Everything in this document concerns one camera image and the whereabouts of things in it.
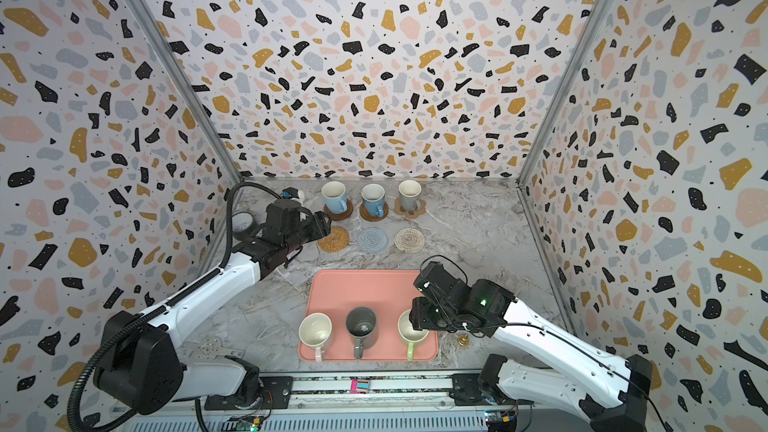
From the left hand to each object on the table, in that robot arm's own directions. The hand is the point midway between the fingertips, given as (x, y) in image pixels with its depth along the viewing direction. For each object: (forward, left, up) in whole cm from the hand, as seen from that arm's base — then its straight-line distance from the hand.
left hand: (327, 213), depth 83 cm
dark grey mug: (-24, -9, -19) cm, 32 cm away
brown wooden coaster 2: (+16, -8, -22) cm, 28 cm away
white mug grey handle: (+17, -24, -12) cm, 32 cm away
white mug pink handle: (-26, +2, -16) cm, 31 cm away
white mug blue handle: (+17, +2, -12) cm, 21 cm away
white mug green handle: (-27, -23, -20) cm, 41 cm away
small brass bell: (-29, -37, -20) cm, 51 cm away
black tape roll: (+13, +36, -22) cm, 44 cm away
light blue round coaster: (+5, -11, -22) cm, 25 cm away
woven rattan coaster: (+5, +2, -22) cm, 22 cm away
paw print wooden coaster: (+16, -24, -21) cm, 36 cm away
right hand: (-27, -23, -5) cm, 36 cm away
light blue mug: (+16, -12, -12) cm, 23 cm away
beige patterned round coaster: (+5, -24, -22) cm, 32 cm away
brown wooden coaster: (+14, 0, -19) cm, 24 cm away
